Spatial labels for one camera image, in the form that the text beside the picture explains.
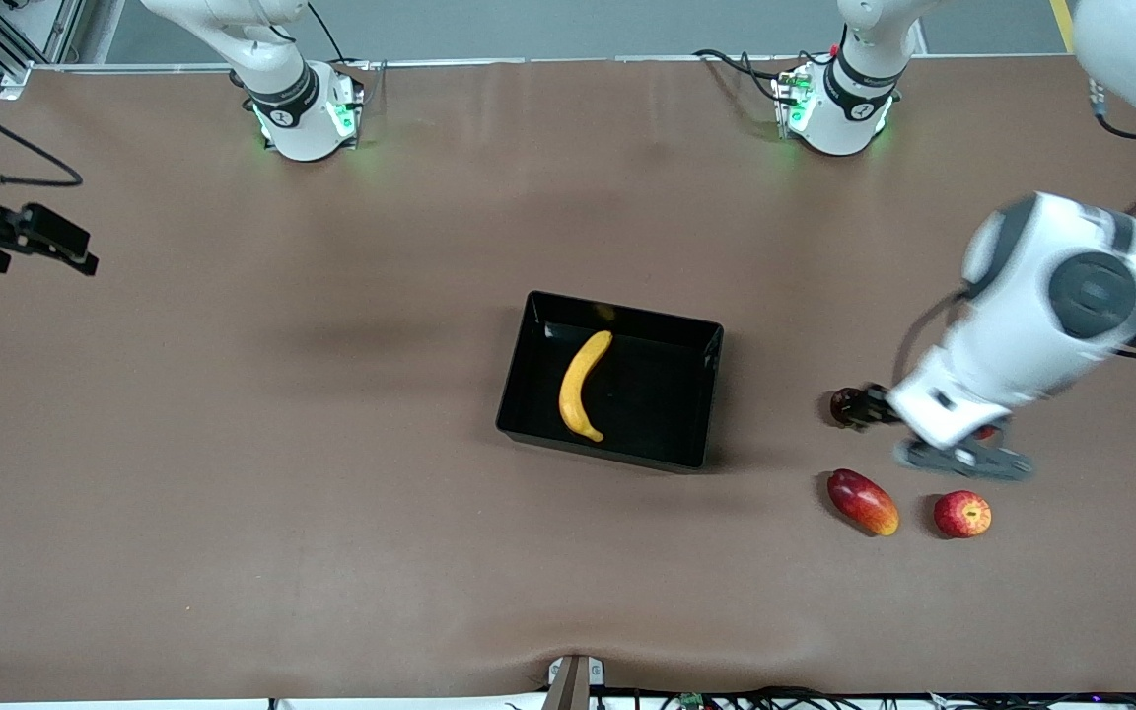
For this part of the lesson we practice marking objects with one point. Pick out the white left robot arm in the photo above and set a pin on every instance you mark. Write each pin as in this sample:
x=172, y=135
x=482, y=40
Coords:
x=1022, y=286

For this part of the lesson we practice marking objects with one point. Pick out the small green circuit board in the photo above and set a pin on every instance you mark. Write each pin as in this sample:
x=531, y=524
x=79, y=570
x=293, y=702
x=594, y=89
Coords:
x=691, y=701

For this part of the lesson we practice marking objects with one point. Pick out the red yellow mango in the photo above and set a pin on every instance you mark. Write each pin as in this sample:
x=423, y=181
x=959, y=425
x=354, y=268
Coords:
x=862, y=501

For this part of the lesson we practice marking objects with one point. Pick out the aluminium frame struts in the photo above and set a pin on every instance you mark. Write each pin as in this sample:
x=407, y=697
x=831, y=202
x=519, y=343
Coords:
x=40, y=39

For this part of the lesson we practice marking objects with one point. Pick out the black rectangular plastic tray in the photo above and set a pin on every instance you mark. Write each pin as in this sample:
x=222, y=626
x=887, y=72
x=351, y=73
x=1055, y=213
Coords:
x=657, y=434

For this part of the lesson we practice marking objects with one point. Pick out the grey camera stand bracket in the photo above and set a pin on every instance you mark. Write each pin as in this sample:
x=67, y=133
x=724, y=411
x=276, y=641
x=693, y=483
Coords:
x=573, y=685

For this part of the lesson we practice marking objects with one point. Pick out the yellow banana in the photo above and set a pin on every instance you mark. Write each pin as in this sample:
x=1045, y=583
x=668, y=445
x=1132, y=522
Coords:
x=578, y=385

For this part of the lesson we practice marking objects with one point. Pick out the dark purple plum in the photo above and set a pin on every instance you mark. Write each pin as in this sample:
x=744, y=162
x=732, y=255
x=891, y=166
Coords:
x=839, y=406

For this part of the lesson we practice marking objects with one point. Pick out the plain red apple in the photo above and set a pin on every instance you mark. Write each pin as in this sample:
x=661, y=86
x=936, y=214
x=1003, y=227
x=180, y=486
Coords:
x=986, y=432

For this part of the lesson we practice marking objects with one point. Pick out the red yellow speckled apple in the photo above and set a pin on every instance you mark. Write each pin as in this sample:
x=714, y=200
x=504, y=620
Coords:
x=962, y=515

